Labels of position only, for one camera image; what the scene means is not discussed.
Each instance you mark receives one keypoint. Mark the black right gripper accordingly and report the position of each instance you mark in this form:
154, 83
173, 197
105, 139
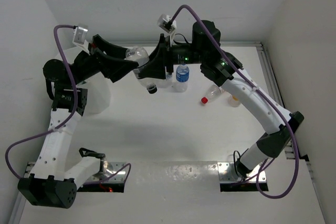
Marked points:
155, 68

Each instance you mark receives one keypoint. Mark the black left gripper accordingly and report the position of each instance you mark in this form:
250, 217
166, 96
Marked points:
114, 68

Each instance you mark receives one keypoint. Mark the clear bottle white label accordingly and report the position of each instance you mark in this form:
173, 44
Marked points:
165, 83

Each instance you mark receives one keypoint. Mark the black cap Pepsi bottle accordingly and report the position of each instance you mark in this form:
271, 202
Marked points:
139, 54

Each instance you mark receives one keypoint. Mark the blue label Pocari bottle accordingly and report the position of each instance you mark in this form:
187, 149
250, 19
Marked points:
181, 78

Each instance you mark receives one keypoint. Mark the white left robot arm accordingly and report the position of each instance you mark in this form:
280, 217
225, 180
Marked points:
49, 183

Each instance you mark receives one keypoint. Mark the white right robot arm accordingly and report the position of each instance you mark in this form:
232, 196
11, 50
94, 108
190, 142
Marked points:
227, 72

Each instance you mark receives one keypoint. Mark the translucent white plastic bin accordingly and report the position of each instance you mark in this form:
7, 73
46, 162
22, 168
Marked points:
99, 95

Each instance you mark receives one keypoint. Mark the red label clear bottle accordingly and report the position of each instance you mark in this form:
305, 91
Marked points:
212, 94

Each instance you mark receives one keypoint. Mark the yellow cap small bottle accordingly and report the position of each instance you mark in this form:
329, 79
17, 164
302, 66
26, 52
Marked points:
233, 101

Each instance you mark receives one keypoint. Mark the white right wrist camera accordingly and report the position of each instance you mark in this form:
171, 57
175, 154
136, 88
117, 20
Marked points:
165, 23

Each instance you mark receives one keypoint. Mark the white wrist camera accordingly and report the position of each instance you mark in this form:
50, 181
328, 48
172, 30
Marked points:
165, 23
79, 37

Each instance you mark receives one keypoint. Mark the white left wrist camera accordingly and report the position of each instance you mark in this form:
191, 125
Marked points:
79, 37

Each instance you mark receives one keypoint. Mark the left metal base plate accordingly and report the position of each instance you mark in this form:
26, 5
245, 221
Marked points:
110, 170

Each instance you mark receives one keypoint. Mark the metal base plate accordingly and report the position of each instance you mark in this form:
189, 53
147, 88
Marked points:
110, 170
227, 174

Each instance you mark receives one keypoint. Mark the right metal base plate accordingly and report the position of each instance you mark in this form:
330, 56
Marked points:
227, 174

